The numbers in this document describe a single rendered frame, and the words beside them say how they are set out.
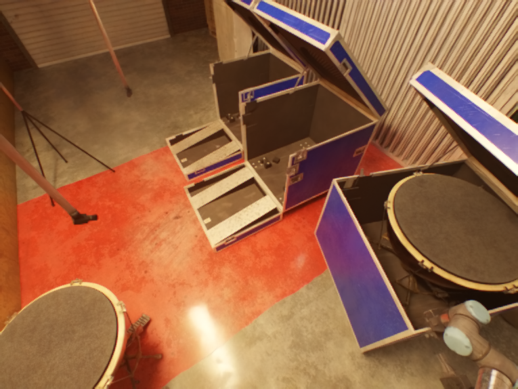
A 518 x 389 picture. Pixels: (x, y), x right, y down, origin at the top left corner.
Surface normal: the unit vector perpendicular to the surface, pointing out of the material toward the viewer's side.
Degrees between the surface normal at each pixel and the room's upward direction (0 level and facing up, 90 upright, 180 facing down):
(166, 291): 0
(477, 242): 0
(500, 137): 52
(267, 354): 0
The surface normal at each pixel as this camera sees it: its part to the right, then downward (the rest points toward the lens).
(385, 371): 0.00, -0.62
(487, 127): -0.77, -0.26
